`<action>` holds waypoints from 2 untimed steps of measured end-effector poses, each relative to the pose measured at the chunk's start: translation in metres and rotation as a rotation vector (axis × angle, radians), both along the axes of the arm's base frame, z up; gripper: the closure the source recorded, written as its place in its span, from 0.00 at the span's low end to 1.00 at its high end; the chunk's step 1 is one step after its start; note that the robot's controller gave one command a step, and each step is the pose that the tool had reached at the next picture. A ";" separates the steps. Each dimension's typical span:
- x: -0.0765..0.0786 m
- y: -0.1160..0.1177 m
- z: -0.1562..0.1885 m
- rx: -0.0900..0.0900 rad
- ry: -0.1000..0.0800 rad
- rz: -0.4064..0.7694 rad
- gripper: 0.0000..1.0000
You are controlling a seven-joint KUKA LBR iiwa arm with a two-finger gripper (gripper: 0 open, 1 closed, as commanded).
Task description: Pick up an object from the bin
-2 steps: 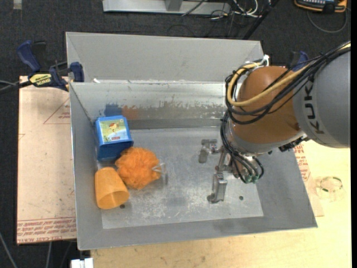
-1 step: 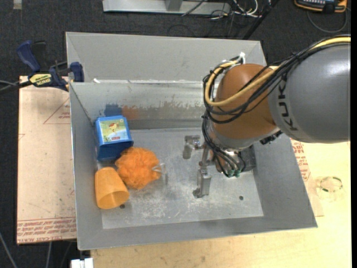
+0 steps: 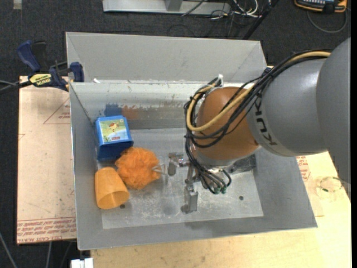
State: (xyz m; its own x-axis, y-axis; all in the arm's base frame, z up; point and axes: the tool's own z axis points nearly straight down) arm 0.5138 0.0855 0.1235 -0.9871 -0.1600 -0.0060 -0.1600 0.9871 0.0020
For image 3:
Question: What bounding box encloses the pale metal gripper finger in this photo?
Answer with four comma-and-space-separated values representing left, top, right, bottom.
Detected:
167, 151, 185, 177
180, 185, 200, 215

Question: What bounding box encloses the orange mesh bath sponge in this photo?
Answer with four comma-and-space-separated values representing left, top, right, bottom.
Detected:
114, 146, 162, 191

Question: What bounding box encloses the orange plastic cup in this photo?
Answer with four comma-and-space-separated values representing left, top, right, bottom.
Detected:
94, 166, 131, 210

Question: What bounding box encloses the blue plastic cup with picture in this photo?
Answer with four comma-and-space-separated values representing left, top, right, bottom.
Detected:
94, 114, 135, 162

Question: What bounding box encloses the grey metal bin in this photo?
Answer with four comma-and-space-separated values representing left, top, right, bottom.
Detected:
65, 31, 319, 251

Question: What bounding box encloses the brown cardboard board, red print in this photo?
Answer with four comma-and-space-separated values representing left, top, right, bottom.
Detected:
16, 75, 326, 246

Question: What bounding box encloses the clear round glass thing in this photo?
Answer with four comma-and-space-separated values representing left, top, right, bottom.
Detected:
315, 175, 343, 203

